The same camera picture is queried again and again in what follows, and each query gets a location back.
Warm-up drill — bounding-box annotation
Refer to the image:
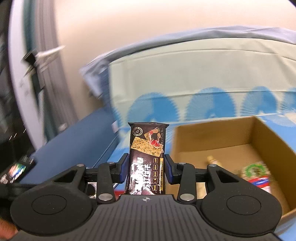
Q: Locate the blue sofa armrest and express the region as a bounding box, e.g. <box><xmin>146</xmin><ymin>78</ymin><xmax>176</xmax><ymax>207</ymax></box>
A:
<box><xmin>20</xmin><ymin>108</ymin><xmax>119</xmax><ymax>184</ymax></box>

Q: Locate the blue fan-pattern sofa cover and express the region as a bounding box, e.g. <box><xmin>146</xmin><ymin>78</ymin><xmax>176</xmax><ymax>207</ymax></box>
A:
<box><xmin>81</xmin><ymin>26</ymin><xmax>295</xmax><ymax>240</ymax></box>

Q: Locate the dark cracker snack packet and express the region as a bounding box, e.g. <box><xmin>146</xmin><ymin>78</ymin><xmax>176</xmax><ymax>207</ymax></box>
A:
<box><xmin>126</xmin><ymin>122</ymin><xmax>169</xmax><ymax>195</ymax></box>

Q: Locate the gold small snack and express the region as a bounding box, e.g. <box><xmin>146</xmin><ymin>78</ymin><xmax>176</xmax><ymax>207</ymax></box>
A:
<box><xmin>207</xmin><ymin>156</ymin><xmax>219</xmax><ymax>165</ymax></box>

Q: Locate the brown cardboard box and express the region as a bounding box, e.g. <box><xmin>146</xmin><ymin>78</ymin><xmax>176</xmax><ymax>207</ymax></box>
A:
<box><xmin>170</xmin><ymin>115</ymin><xmax>295</xmax><ymax>222</ymax></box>

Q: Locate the round puffed grain snack pack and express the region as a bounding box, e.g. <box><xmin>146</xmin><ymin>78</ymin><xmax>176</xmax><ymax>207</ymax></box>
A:
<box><xmin>240</xmin><ymin>162</ymin><xmax>270</xmax><ymax>181</ymax></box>

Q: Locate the red snack packet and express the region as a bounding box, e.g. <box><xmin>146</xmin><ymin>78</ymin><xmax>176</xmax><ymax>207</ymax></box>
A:
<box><xmin>248</xmin><ymin>176</ymin><xmax>271</xmax><ymax>194</ymax></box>

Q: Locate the person's left hand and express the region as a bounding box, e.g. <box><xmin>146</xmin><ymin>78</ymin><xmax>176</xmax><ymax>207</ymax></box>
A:
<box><xmin>0</xmin><ymin>219</ymin><xmax>18</xmax><ymax>240</ymax></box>

